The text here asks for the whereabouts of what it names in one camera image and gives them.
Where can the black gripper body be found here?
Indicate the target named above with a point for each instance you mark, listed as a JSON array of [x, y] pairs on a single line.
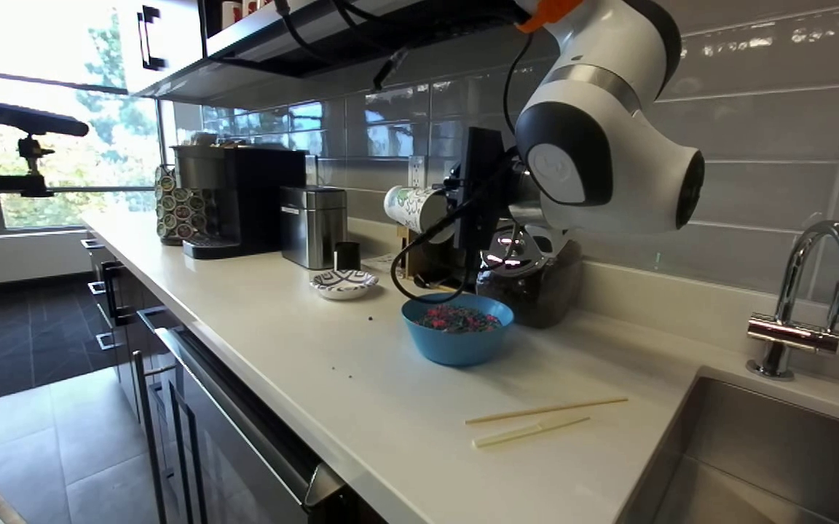
[[481, 193]]

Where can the patterned white paper cup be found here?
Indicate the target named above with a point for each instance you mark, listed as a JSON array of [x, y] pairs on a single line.
[[409, 207]]

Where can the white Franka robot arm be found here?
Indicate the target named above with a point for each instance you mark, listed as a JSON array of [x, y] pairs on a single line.
[[603, 127]]

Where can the small black cup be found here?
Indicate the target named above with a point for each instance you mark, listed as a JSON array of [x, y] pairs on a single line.
[[347, 257]]

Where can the blue plastic bowl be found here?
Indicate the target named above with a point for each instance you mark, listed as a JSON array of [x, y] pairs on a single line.
[[455, 349]]

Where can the colourful candy pile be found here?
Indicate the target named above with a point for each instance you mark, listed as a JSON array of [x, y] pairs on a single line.
[[459, 318]]

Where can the blue patterned paper plate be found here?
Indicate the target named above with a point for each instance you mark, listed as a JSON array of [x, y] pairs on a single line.
[[342, 283]]

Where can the brushed steel canister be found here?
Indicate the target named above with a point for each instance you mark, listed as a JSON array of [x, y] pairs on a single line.
[[309, 229]]

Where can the black coffee machine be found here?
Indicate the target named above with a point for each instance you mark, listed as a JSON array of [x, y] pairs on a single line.
[[245, 200]]

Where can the pale wooden chopstick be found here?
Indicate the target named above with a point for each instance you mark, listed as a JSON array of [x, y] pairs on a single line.
[[548, 413], [532, 432]]

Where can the patterned glass jar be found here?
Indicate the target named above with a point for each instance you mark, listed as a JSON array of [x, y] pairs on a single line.
[[176, 207]]

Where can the dark dishwasher front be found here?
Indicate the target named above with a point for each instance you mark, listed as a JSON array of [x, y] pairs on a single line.
[[235, 439]]

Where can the white upper cabinet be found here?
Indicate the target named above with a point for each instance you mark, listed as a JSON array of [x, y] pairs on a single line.
[[173, 44]]

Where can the chrome kitchen faucet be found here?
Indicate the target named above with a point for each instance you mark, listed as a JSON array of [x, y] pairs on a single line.
[[809, 337]]

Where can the stainless steel sink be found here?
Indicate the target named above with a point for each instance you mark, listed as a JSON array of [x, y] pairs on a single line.
[[778, 456]]

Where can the dark open wall shelf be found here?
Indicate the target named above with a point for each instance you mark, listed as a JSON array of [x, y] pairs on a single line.
[[245, 59]]

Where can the black camera on stand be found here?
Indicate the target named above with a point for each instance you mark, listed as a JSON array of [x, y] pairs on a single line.
[[22, 119]]

